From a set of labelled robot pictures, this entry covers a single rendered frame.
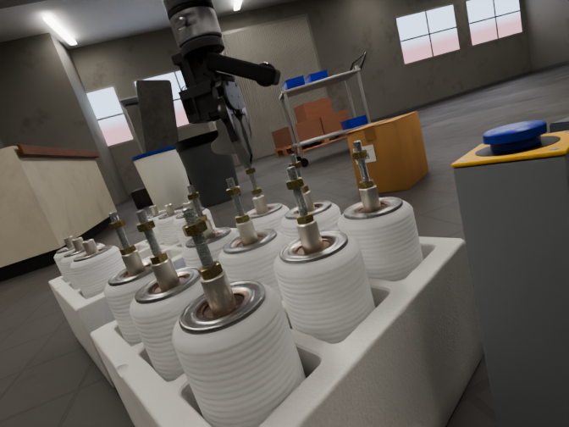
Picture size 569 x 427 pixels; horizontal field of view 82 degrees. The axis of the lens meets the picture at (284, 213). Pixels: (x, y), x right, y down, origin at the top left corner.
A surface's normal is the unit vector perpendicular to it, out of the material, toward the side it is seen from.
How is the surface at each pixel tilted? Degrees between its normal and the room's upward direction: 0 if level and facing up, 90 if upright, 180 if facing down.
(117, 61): 90
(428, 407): 90
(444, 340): 90
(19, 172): 90
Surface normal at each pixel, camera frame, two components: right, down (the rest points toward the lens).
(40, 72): 0.26, 0.15
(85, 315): 0.67, -0.02
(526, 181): -0.70, 0.36
